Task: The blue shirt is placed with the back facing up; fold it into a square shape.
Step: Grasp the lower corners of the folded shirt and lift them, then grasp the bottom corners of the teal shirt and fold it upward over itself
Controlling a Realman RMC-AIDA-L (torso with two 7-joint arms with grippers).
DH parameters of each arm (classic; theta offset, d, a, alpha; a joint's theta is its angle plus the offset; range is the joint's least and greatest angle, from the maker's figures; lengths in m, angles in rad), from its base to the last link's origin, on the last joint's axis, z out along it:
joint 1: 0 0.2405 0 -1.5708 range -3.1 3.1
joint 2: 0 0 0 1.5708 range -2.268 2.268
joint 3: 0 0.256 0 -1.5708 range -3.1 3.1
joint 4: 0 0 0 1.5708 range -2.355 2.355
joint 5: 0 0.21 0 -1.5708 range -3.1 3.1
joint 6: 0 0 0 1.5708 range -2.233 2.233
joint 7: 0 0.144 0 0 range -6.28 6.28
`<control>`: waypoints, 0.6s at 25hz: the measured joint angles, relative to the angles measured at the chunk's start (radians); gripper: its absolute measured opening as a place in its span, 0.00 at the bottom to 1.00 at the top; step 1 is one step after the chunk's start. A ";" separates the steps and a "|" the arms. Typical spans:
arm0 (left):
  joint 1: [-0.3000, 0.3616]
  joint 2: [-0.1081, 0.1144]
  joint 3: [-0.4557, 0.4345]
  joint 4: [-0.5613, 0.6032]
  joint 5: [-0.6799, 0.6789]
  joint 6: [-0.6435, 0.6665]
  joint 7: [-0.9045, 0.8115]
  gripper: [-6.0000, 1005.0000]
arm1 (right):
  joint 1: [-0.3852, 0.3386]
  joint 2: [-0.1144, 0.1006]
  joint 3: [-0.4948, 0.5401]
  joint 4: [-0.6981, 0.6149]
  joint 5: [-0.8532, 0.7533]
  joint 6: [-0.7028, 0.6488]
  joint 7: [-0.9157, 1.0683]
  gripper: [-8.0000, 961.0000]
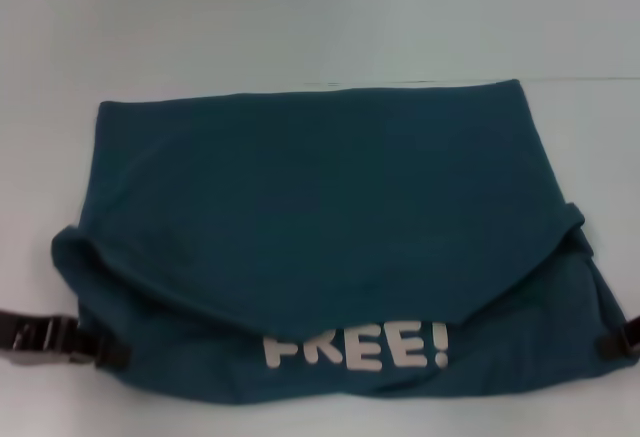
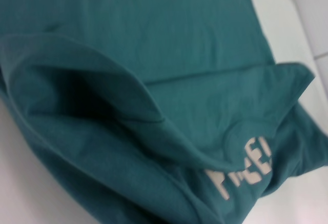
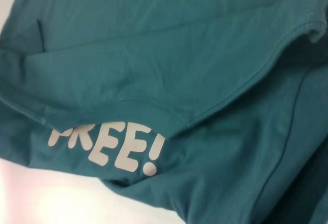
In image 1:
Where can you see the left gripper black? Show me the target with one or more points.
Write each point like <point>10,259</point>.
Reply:
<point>37,337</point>

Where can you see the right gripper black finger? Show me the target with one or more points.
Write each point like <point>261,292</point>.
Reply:
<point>617,344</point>

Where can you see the teal blue t-shirt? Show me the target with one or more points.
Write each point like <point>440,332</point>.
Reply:
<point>320,197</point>

